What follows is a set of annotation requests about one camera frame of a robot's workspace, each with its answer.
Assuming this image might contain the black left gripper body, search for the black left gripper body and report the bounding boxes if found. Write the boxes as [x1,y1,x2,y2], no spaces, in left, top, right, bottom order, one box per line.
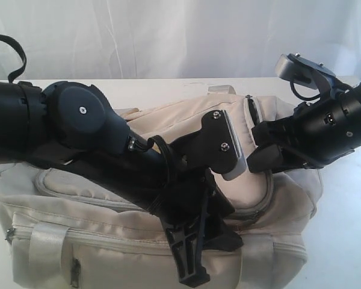
[156,169,234,238]

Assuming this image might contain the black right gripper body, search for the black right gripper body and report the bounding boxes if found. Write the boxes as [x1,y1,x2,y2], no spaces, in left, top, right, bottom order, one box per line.
[252,99,361,157]

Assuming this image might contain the beige fabric duffel bag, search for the beige fabric duffel bag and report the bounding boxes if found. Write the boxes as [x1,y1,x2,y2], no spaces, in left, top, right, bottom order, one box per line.
[0,93,322,288]

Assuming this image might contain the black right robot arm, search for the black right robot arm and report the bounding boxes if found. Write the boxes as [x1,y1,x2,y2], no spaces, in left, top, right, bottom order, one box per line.
[247,83,361,173]

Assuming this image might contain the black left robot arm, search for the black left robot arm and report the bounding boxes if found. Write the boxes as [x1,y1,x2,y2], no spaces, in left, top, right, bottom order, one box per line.
[0,81,245,287]

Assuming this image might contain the white curtain backdrop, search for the white curtain backdrop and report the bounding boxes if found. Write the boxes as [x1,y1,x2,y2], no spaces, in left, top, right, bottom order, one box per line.
[0,1,361,79]

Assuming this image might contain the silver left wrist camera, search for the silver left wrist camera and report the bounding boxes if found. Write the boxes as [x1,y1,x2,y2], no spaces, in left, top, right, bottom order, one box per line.
[181,110,247,181]

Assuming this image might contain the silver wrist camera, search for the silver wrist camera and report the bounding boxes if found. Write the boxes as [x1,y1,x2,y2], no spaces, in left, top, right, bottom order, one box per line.
[181,110,247,181]
[275,53,341,102]

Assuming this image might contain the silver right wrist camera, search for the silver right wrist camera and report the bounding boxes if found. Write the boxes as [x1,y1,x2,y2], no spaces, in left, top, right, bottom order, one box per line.
[275,53,341,102]

